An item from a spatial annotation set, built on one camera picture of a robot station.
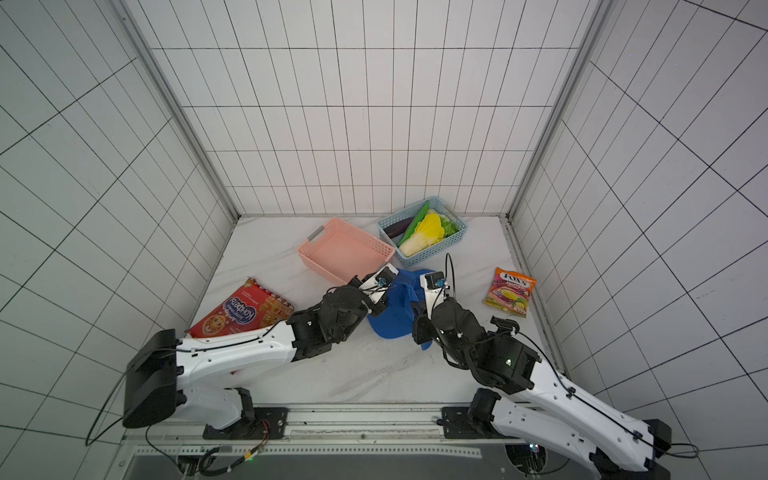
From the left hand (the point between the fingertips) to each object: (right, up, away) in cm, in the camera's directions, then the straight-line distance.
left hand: (379, 275), depth 74 cm
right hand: (+5, -7, -7) cm, 11 cm away
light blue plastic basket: (+22, +23, +43) cm, 54 cm away
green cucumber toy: (+13, +16, +37) cm, 42 cm away
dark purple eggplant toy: (+6, +13, +36) cm, 39 cm away
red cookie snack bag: (-41, -11, +16) cm, 45 cm away
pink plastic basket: (-15, +5, +33) cm, 37 cm away
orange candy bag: (+42, -8, +21) cm, 48 cm away
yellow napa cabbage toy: (+17, +11, +29) cm, 35 cm away
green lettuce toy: (+24, +14, +32) cm, 42 cm away
